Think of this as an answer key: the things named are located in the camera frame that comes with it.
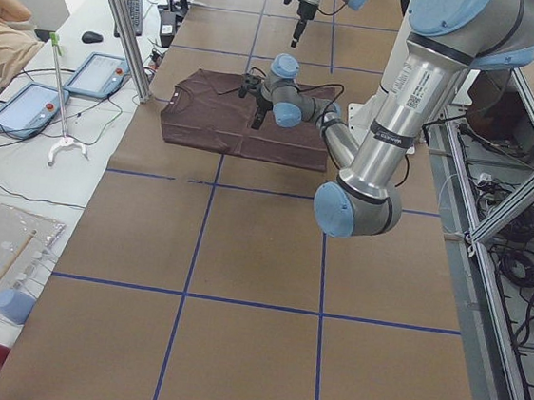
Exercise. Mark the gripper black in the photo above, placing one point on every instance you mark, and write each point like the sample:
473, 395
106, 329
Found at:
261, 103
304, 12

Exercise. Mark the black box white label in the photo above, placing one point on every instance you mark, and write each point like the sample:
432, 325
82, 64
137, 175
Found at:
167, 29

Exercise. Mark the person in beige shirt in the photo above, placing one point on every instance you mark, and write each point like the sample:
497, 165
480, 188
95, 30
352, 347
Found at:
17, 47

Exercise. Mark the far teach pendant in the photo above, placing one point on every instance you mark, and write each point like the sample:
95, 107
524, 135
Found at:
98, 76

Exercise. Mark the dark brown t-shirt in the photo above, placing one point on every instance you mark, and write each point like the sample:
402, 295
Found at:
205, 112

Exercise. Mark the teach pendant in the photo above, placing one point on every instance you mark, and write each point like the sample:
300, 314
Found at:
98, 76
29, 111

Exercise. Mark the aluminium frame post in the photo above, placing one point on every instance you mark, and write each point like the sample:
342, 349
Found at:
131, 48

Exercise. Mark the wooden stick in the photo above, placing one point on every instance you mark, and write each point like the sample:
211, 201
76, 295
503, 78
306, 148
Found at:
17, 253

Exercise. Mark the near teach pendant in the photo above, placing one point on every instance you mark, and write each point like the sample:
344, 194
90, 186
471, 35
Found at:
29, 111

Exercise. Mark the clear plastic bag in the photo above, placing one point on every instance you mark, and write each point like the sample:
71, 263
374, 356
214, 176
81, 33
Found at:
31, 270

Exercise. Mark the black keyboard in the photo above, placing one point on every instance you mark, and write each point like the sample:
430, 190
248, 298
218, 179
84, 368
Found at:
135, 13

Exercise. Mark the black computer mouse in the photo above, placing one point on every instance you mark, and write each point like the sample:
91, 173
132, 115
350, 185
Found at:
91, 37

